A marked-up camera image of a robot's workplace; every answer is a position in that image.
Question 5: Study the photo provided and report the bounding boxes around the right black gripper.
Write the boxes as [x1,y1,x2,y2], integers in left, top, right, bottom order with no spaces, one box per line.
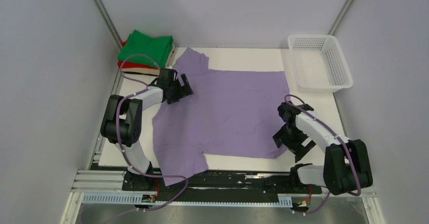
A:
[273,125,316,163]

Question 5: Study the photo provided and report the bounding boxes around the purple t shirt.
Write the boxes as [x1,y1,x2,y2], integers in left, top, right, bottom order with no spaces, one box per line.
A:
[152,48,289,186]

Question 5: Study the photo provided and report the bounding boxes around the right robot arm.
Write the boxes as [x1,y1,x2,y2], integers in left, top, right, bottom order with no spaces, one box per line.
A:
[273,101,373,195]

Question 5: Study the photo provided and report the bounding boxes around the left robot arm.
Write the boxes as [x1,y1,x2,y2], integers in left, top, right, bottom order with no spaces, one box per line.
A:
[100,68,194,190]

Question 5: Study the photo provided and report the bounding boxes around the green folded t shirt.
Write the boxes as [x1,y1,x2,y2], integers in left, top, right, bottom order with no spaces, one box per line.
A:
[117,30,174,68]

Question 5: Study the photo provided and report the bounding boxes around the white plastic basket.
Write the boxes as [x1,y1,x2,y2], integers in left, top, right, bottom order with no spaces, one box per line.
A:
[287,34,353,93]

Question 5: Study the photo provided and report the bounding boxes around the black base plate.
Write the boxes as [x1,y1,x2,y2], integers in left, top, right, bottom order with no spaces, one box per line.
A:
[121,170,322,203]

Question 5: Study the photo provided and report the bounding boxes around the white cable duct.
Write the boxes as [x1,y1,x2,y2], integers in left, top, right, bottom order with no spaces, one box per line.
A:
[81,193,293,208]

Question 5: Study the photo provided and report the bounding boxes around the aluminium frame rail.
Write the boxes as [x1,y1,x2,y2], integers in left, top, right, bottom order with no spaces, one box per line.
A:
[62,168,385,223]

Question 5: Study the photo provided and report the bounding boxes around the left corner metal post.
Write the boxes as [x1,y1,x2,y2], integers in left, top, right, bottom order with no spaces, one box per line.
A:
[93,0,122,50]

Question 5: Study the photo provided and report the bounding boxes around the corner metal post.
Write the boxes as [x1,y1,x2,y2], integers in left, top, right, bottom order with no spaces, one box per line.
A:
[328,0,355,36]
[93,0,122,50]

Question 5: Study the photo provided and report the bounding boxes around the right corner metal post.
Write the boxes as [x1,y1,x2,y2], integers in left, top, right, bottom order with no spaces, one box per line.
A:
[328,0,355,36]

